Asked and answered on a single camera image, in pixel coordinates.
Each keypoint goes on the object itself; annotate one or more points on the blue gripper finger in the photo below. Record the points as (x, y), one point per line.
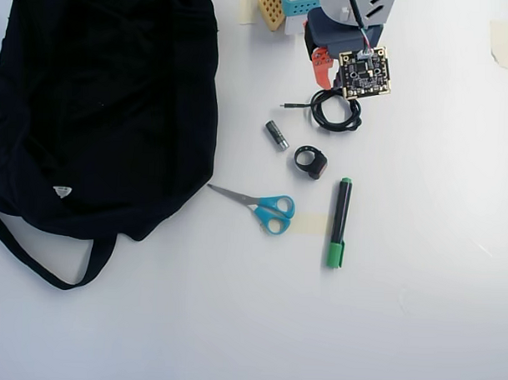
(338, 80)

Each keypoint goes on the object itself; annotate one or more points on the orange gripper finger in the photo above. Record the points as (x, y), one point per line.
(323, 69)

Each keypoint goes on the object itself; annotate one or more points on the yellow and teal robot arm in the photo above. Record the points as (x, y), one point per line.
(270, 9)

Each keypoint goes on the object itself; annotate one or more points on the black fabric bag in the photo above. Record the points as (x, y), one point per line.
(94, 109)

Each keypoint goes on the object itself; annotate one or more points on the small black battery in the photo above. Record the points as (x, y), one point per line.
(277, 135)

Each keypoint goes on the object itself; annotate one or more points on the green and black marker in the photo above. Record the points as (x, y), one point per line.
(340, 214)

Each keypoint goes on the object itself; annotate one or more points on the short beige masking tape strip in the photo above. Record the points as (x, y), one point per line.
(311, 224)

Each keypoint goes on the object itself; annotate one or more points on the large beige masking tape piece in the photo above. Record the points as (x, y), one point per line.
(502, 44)

